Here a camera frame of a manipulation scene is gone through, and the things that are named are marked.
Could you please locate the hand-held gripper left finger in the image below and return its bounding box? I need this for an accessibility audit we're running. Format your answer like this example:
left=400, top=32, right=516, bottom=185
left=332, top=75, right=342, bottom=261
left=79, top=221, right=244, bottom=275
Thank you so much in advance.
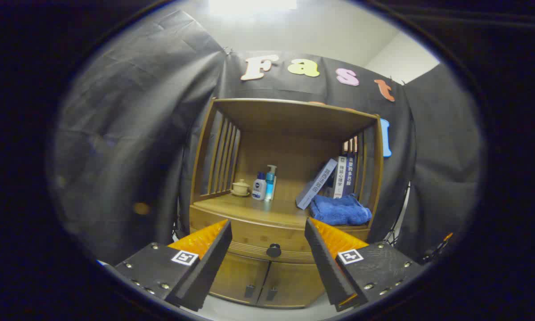
left=114, top=219, right=233, bottom=312

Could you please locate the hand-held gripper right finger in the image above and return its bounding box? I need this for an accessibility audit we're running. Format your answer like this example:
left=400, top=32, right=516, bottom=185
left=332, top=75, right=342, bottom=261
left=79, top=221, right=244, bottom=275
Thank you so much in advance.
left=304, top=218, right=425, bottom=312

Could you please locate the wooden drawer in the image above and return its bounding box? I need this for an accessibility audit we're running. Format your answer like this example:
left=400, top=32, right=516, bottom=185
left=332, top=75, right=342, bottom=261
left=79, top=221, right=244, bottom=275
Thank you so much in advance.
left=189, top=206, right=370, bottom=263

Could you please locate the wooden cabinet door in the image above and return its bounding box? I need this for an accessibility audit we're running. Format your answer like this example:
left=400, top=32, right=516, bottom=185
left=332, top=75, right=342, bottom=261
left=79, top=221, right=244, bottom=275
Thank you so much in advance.
left=209, top=253, right=270, bottom=306
left=257, top=261, right=326, bottom=309

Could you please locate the wooden cabinet countertop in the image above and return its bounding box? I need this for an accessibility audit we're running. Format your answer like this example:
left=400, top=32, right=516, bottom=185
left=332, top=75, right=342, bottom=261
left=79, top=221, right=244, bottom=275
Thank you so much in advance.
left=192, top=195, right=370, bottom=230

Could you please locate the wooden cabinet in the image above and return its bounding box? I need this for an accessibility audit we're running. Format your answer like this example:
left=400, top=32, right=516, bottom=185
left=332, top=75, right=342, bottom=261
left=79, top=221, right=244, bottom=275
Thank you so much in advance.
left=188, top=98, right=385, bottom=309

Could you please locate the blue folded towel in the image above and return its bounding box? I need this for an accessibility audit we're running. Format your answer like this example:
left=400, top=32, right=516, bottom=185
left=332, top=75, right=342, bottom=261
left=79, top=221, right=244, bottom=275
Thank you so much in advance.
left=310, top=193, right=372, bottom=226

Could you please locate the grey leaning book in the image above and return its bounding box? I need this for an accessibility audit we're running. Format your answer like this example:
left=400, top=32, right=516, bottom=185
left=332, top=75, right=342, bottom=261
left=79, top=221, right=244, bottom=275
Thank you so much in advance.
left=295, top=158, right=338, bottom=210

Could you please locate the white spine book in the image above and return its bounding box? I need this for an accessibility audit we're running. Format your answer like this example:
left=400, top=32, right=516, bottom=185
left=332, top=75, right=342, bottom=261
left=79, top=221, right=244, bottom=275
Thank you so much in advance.
left=333, top=156, right=348, bottom=199

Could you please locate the cream lidded teacup with saucer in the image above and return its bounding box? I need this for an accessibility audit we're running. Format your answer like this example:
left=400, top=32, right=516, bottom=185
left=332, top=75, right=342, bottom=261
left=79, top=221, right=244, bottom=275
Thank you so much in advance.
left=230, top=179, right=251, bottom=197

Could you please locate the dark blue spine book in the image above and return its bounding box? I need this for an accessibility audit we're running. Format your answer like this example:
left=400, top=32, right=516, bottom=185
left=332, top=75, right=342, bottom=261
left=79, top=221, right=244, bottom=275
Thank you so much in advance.
left=344, top=154, right=357, bottom=197

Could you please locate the white lotion bottle blue cap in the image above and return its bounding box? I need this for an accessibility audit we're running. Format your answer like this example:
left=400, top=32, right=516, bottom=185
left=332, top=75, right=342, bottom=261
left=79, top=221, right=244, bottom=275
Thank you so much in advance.
left=252, top=172, right=267, bottom=201

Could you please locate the blue pump bottle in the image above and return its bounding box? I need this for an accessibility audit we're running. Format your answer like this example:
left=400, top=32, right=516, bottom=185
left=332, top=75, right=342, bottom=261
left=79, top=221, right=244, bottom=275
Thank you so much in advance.
left=265, top=165, right=278, bottom=202

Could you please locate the orange tipped black clamp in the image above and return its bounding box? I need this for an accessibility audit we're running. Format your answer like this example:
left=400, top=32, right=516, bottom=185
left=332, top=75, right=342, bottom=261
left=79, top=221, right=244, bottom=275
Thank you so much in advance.
left=421, top=232, right=454, bottom=263

